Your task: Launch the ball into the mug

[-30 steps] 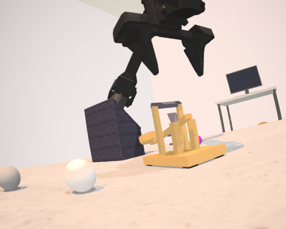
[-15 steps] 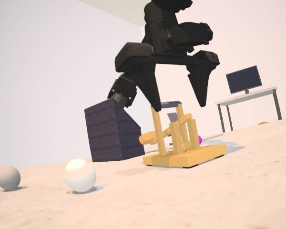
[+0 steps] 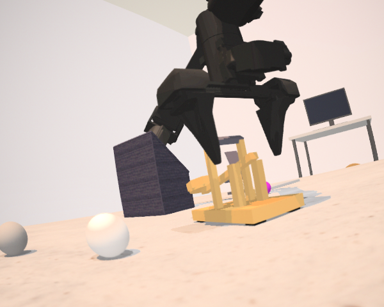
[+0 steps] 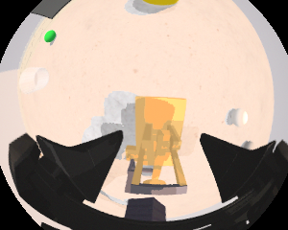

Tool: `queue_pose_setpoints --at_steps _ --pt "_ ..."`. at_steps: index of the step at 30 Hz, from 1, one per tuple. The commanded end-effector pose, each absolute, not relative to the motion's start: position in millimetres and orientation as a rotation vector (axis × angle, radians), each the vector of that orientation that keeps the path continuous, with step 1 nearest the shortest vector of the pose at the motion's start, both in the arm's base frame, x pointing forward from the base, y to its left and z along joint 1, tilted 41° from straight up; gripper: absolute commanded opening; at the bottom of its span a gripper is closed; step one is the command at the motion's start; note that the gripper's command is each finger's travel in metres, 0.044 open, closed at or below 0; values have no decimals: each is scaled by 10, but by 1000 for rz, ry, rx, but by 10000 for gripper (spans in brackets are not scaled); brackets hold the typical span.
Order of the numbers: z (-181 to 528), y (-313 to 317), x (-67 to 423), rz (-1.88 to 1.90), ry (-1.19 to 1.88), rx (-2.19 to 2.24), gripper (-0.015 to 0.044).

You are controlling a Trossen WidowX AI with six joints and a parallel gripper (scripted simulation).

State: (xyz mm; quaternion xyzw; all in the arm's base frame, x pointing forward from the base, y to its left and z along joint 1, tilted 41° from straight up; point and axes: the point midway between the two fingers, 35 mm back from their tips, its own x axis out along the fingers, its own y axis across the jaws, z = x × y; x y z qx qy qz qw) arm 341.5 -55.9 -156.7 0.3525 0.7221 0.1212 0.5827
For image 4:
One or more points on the white ball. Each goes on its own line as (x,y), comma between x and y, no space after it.
(239,117)

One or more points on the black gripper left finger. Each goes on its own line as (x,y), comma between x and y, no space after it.
(86,164)

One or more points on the beige ball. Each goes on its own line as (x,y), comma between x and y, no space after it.
(249,145)

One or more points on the yellow wooden catapult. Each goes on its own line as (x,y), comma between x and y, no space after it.
(158,127)

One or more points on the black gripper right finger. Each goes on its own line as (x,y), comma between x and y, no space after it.
(232,165)

